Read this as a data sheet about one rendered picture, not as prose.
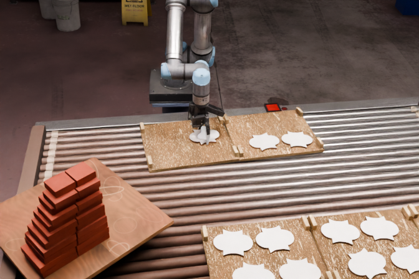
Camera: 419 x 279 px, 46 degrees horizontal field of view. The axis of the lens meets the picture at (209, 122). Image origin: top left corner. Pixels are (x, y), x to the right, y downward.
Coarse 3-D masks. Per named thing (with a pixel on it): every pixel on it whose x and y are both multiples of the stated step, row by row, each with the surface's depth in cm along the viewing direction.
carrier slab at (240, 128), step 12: (240, 120) 250; (252, 120) 250; (264, 120) 250; (276, 120) 250; (288, 120) 251; (300, 120) 251; (228, 132) 241; (240, 132) 241; (252, 132) 241; (264, 132) 242; (276, 132) 242; (300, 132) 242; (312, 132) 243; (240, 144) 233; (312, 144) 234; (252, 156) 226; (264, 156) 226; (276, 156) 228
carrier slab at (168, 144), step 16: (160, 128) 242; (176, 128) 242; (192, 128) 243; (224, 128) 243; (144, 144) 231; (160, 144) 231; (176, 144) 231; (192, 144) 232; (208, 144) 232; (224, 144) 232; (160, 160) 222; (176, 160) 222; (192, 160) 222; (208, 160) 222; (224, 160) 223
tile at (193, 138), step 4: (196, 132) 238; (212, 132) 239; (216, 132) 239; (192, 136) 235; (196, 136) 235; (212, 136) 236; (216, 136) 236; (192, 140) 233; (196, 140) 233; (200, 140) 233; (204, 140) 233; (212, 140) 233
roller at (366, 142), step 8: (400, 136) 245; (408, 136) 245; (416, 136) 245; (328, 144) 238; (336, 144) 238; (344, 144) 239; (352, 144) 239; (360, 144) 240; (368, 144) 241; (104, 160) 223; (112, 160) 223; (120, 160) 223; (128, 160) 224; (136, 160) 224; (144, 160) 225; (48, 168) 218; (56, 168) 219; (64, 168) 219
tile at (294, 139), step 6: (288, 132) 240; (282, 138) 236; (288, 138) 236; (294, 138) 236; (300, 138) 236; (306, 138) 237; (288, 144) 233; (294, 144) 232; (300, 144) 232; (306, 144) 233
